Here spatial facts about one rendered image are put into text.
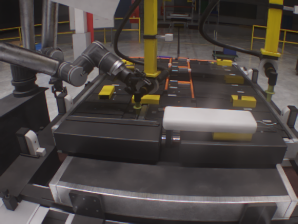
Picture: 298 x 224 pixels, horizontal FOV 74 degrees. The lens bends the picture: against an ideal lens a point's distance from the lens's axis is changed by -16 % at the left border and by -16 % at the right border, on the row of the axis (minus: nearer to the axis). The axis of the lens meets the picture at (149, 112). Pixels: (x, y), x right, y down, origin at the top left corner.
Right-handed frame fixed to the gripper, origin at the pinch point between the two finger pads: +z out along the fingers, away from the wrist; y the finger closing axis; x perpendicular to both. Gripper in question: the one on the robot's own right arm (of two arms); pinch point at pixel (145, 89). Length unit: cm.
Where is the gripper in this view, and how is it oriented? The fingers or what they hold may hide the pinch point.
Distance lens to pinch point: 117.6
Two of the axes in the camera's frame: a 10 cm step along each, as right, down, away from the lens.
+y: -4.6, 6.9, 5.5
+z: 8.0, 6.0, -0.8
